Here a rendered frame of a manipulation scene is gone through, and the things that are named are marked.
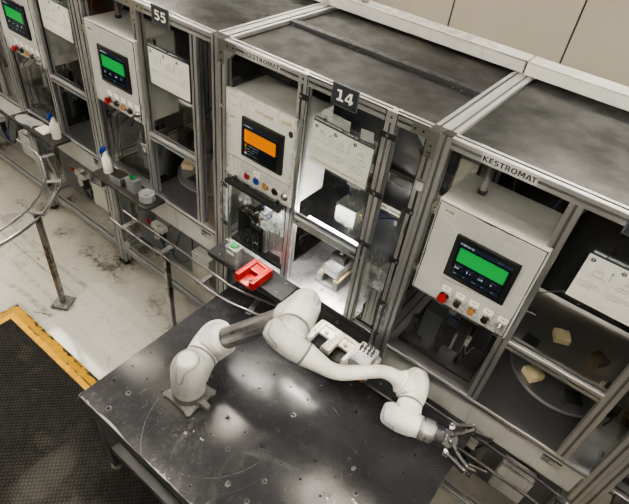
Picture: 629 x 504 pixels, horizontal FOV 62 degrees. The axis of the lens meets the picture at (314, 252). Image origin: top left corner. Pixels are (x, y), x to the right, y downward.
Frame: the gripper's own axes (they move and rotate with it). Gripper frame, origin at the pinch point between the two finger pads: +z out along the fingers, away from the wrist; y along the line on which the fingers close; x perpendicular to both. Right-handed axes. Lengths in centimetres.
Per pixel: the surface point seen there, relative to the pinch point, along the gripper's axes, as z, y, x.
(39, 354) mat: -252, -1, -107
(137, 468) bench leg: -144, 38, -79
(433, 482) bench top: -10.6, 0.1, -39.5
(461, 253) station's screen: -34, -44, 53
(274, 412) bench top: -87, 1, -39
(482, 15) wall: -80, -428, -1
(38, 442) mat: -210, 44, -103
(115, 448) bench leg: -160, 35, -80
